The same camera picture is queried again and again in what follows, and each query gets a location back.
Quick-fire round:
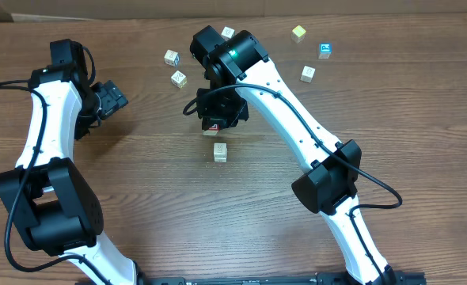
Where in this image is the red E wooden block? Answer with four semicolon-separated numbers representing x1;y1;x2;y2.
203;124;220;136

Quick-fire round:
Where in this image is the wooden leaf number two block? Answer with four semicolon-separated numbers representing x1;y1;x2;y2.
213;142;227;158

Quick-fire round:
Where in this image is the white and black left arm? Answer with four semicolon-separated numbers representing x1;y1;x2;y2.
0;60;144;284

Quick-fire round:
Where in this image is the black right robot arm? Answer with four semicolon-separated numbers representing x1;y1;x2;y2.
183;26;395;284

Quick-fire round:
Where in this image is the wooden block yellow side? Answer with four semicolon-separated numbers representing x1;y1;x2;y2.
171;70;188;89

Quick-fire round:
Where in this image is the wooden block blue side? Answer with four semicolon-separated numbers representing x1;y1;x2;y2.
164;50;180;67

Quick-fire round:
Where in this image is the wooden block top centre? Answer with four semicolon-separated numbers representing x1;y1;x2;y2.
221;26;235;40

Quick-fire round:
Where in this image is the plain wooden block right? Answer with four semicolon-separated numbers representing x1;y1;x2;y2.
300;66;315;83

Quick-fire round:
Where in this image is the yellow topped wooden block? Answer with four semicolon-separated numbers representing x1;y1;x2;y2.
290;25;306;44

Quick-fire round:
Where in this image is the blue framed wooden block right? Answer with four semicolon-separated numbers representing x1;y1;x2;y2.
318;43;332;59

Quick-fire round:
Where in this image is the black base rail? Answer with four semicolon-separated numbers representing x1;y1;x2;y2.
139;271;427;285

